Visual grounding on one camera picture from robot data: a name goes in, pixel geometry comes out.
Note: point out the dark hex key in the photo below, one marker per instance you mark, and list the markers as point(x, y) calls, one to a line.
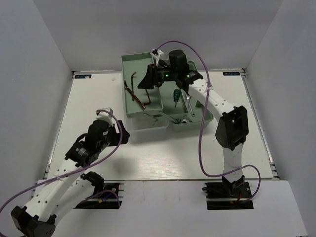
point(148, 96)
point(132, 85)
point(136, 98)

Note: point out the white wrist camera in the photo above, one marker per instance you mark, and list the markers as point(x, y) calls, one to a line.
point(105, 114)
point(156, 54)

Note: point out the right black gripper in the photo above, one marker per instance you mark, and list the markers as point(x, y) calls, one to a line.
point(152, 78)

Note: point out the green stubby screwdriver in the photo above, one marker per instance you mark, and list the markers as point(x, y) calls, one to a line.
point(176, 96)

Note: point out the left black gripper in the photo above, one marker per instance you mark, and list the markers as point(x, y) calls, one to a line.
point(118, 136)

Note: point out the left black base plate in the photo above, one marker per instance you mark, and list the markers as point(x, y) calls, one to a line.
point(108, 197)

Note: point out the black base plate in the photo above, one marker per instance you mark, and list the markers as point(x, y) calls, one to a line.
point(218, 198)
point(108, 197)

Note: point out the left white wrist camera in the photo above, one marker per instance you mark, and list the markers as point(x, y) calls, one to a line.
point(105, 114)

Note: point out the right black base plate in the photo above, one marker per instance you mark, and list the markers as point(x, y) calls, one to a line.
point(218, 198)

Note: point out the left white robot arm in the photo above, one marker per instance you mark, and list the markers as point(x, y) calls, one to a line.
point(72, 183)

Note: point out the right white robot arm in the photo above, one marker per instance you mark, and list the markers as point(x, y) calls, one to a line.
point(232, 127)

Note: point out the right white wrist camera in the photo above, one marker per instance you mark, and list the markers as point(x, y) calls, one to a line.
point(156, 54)

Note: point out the large silver ratchet wrench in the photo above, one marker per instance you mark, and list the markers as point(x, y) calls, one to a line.
point(188, 104)

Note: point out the green toolbox with clear lid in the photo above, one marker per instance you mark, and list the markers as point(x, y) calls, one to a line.
point(162, 111)

